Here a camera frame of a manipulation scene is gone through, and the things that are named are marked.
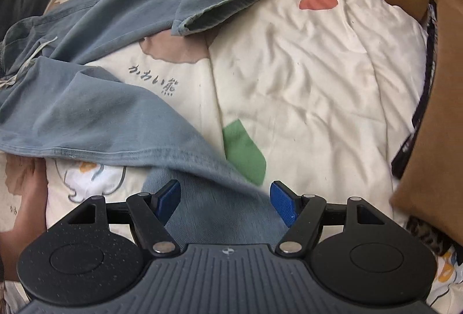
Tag brown suede cushion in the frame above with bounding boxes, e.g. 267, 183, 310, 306
390, 0, 462, 243

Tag person's left hand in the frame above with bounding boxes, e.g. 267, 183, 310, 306
1, 154, 48, 281

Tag black white patterned blanket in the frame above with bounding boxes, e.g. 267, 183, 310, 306
405, 216, 462, 313

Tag blue-grey denim pants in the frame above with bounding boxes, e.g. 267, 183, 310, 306
1, 0, 286, 245

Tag cream bear-print quilt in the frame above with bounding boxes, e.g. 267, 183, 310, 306
0, 0, 429, 311

